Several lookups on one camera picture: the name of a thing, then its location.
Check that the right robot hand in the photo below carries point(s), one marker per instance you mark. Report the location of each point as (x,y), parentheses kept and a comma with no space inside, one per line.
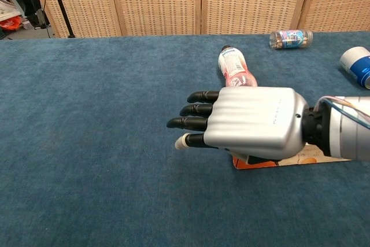
(254,119)

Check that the orange biscuit box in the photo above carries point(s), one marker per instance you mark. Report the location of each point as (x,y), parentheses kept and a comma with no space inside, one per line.
(310,160)

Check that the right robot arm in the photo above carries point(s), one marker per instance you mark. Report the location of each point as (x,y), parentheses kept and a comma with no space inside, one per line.
(347,131)

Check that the white printed papers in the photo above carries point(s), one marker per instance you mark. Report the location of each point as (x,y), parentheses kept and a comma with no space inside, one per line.
(7,8)

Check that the black office chair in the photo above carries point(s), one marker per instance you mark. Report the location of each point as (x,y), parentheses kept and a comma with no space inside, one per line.
(31,4)

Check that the orange plastic bag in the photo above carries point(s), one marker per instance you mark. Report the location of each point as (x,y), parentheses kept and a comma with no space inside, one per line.
(11,23)

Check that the pink drink bottle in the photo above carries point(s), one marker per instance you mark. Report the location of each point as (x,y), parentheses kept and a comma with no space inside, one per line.
(232,64)

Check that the black tripod stand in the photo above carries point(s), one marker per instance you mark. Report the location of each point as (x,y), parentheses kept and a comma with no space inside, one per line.
(57,1)

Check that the clear plastic snack jar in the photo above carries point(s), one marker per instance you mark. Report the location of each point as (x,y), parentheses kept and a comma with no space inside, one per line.
(290,39)

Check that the blue and white can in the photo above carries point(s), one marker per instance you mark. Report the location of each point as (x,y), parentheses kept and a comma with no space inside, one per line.
(358,66)

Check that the woven folding screen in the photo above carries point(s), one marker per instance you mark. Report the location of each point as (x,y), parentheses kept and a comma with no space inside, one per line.
(159,1)

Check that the blue table mat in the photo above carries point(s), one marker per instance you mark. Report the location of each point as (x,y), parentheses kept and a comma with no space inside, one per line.
(86,171)

